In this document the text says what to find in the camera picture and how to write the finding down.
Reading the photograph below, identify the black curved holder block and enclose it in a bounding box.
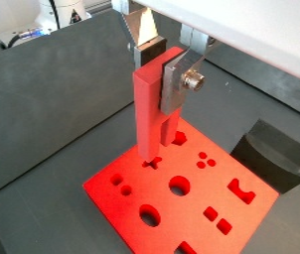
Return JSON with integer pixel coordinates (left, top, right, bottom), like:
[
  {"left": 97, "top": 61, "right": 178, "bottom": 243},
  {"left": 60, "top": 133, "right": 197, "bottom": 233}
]
[{"left": 230, "top": 119, "right": 300, "bottom": 193}]

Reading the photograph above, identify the red double-square peg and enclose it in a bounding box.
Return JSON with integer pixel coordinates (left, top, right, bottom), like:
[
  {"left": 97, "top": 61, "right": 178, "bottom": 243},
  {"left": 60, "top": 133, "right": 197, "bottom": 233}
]
[{"left": 132, "top": 47, "right": 183, "bottom": 162}]

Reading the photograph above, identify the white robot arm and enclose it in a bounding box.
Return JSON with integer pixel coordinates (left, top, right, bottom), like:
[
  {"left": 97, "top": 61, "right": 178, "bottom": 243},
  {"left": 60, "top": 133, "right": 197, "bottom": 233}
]
[{"left": 0, "top": 0, "right": 215, "bottom": 115}]

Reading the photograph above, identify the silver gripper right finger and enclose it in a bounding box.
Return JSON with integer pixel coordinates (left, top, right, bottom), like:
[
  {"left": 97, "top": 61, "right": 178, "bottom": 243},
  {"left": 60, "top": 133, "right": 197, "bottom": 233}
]
[{"left": 160, "top": 25, "right": 215, "bottom": 115}]

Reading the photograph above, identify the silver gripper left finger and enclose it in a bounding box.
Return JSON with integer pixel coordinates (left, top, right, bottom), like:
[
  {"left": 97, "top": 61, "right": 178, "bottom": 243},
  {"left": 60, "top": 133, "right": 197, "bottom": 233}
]
[{"left": 111, "top": 0, "right": 167, "bottom": 68}]

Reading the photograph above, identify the red shape-sorter block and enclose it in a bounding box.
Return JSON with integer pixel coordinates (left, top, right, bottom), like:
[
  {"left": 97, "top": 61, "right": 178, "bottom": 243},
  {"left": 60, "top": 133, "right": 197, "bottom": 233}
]
[{"left": 83, "top": 121, "right": 278, "bottom": 254}]

